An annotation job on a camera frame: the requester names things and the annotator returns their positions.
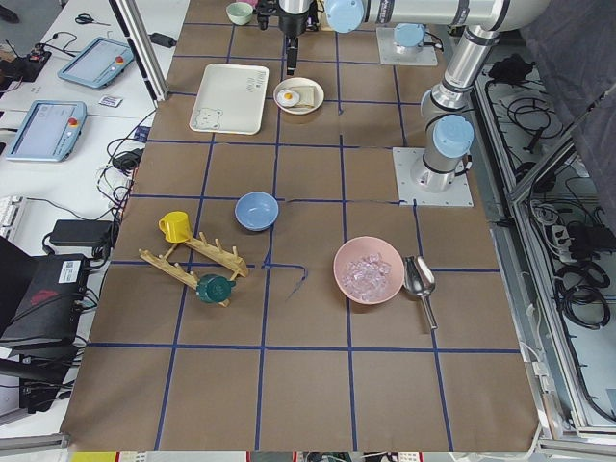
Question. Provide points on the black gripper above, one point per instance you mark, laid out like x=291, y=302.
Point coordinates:
x=293, y=24

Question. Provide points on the white round plate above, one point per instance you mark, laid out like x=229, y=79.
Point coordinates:
x=299, y=82

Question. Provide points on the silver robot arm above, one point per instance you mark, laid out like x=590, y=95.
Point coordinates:
x=409, y=37
x=449, y=135

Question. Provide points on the bottom bread slice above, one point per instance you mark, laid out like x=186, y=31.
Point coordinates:
x=308, y=97

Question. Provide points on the fried egg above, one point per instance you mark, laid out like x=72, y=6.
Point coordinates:
x=287, y=98

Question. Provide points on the green bowl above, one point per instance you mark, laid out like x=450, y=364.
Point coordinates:
x=239, y=13

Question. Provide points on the white rectangular tray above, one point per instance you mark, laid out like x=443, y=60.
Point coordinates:
x=230, y=99

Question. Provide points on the blue bowl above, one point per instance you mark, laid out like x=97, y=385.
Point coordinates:
x=256, y=211

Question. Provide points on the small card packet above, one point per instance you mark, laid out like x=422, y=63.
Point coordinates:
x=110, y=101

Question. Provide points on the far teach pendant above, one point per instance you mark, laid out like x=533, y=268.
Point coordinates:
x=98, y=64

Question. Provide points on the teach pendant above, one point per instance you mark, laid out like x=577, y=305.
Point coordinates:
x=49, y=131
x=98, y=64

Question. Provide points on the yellow mug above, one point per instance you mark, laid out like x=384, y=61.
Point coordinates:
x=176, y=227

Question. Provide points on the pink bowl with ice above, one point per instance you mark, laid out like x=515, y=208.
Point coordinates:
x=368, y=270

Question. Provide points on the near teach pendant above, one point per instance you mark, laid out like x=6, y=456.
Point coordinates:
x=49, y=131

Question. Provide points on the dark green mug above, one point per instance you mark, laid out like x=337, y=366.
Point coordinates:
x=212, y=288

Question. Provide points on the metal scoop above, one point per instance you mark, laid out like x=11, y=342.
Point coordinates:
x=419, y=281

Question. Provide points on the grey fabric cover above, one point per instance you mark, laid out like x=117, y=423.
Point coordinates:
x=573, y=45

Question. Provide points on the black power adapter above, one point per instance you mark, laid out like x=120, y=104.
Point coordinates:
x=84, y=233

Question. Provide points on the black computer box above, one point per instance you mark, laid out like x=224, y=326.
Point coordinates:
x=39, y=297

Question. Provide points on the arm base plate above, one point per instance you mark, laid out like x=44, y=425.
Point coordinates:
x=391, y=53
x=419, y=185

